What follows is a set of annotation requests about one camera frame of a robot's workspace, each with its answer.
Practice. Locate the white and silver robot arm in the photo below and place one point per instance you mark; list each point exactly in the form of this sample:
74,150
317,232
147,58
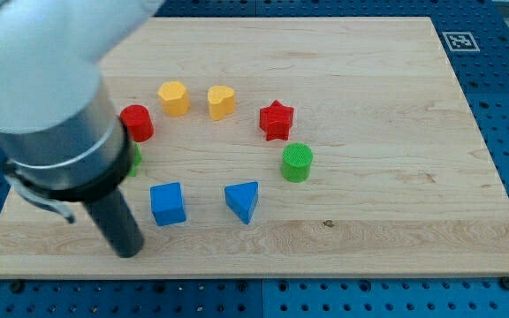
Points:
61,136

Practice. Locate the red star block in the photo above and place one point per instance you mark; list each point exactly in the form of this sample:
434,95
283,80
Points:
276,121

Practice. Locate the green star block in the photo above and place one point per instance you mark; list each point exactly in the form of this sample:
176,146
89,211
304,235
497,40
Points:
136,159

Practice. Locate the wooden board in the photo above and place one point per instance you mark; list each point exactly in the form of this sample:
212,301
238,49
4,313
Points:
401,183

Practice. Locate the blue triangle block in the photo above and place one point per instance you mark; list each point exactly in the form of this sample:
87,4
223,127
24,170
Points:
241,199

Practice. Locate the green cylinder block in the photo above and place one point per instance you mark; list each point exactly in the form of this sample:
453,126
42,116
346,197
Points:
296,162

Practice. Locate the yellow heart block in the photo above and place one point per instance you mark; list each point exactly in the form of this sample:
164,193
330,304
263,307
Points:
221,102

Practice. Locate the blue cube block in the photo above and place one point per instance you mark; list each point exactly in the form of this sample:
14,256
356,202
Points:
167,204

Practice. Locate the yellow hexagon block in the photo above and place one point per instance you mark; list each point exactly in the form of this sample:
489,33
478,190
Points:
174,98

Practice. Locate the red cylinder block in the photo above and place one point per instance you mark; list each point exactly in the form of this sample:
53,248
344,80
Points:
138,122

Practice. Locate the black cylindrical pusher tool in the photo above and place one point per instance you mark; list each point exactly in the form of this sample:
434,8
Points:
116,223

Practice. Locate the white fiducial marker tag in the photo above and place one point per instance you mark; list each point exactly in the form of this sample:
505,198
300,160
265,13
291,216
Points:
458,41

